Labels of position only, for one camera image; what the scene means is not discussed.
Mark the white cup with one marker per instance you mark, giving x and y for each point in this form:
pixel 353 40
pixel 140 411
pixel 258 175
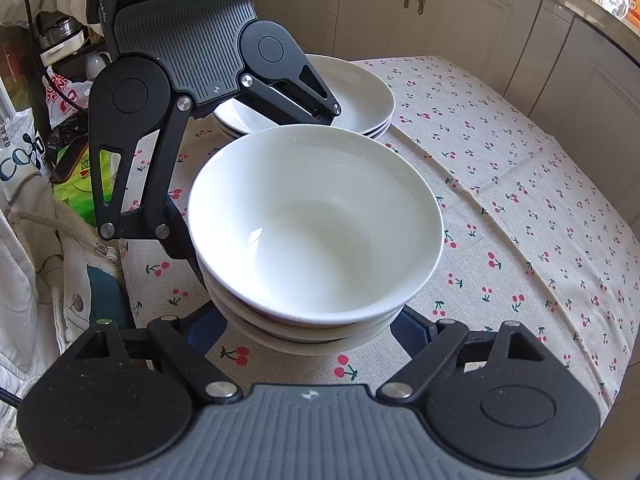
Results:
pixel 96 65

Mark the black red packet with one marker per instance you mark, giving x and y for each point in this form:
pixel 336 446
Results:
pixel 70 160

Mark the cherry print tablecloth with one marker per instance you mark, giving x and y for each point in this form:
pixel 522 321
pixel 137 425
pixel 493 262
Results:
pixel 500 185

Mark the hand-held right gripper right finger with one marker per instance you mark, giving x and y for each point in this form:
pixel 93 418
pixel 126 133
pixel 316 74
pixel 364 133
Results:
pixel 415 332

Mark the dark teal cloth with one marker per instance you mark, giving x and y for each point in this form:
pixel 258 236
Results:
pixel 107 300

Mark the black plastic bag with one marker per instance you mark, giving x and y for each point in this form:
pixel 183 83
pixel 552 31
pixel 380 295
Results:
pixel 65 132

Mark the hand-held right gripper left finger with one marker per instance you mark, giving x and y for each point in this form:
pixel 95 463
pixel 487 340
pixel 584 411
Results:
pixel 197 327

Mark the white printed plastic bag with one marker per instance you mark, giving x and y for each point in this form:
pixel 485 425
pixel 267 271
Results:
pixel 20 160

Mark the green printed packet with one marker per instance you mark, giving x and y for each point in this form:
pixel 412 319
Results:
pixel 75 195

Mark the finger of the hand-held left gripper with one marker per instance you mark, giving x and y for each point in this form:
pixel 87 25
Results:
pixel 150 185
pixel 300 100

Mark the white fruit print plate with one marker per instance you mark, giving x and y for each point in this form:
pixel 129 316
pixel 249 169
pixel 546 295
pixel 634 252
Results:
pixel 376 135
pixel 350 90
pixel 384 126

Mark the red white plastic bag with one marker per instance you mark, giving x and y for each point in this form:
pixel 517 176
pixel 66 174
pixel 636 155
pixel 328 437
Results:
pixel 62 95

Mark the stone kitchen counter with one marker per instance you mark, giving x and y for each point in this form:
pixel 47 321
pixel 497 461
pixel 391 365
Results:
pixel 600 27

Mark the white jacket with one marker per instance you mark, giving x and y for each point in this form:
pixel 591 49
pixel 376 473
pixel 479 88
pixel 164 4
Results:
pixel 30 310

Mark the silver electric cooker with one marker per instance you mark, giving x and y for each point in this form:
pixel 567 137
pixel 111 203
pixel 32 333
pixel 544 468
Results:
pixel 60 35

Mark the white pink floral bowl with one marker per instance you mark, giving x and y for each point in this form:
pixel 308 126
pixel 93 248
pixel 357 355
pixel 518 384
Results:
pixel 320 349
pixel 310 220
pixel 310 332

